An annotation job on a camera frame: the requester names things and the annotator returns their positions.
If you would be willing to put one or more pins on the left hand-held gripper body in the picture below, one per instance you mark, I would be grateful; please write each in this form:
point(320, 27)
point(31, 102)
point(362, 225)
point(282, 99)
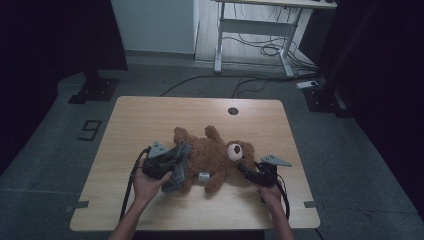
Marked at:
point(157, 165)

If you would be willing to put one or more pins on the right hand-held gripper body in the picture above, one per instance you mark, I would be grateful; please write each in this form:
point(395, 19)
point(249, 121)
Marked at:
point(266, 175)

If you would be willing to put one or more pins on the brown teddy bear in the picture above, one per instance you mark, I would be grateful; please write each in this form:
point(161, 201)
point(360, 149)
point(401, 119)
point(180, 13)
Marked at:
point(213, 160)

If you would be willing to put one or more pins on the person's right hand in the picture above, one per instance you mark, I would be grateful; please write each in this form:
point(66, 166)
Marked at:
point(270, 196)

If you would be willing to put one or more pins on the person's left hand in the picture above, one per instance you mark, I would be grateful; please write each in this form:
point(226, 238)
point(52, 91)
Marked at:
point(146, 190)

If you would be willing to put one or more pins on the grey tape strip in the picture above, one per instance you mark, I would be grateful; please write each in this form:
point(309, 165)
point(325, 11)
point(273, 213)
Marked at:
point(311, 204)
point(77, 206)

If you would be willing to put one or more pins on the black stand base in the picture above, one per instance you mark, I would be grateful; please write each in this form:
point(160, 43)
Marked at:
point(325, 100)
point(96, 90)

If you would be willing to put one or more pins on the white power strip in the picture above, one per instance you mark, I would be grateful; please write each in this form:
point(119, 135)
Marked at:
point(307, 84)

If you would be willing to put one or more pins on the white cabinet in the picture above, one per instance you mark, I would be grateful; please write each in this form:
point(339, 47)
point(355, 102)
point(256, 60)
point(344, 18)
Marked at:
point(153, 25)

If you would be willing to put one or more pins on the dark curtain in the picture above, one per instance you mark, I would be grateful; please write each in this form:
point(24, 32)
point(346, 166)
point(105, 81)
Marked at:
point(50, 50)
point(383, 66)

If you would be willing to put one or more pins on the white metal desk frame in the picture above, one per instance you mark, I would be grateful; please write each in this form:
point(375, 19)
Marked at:
point(256, 27)

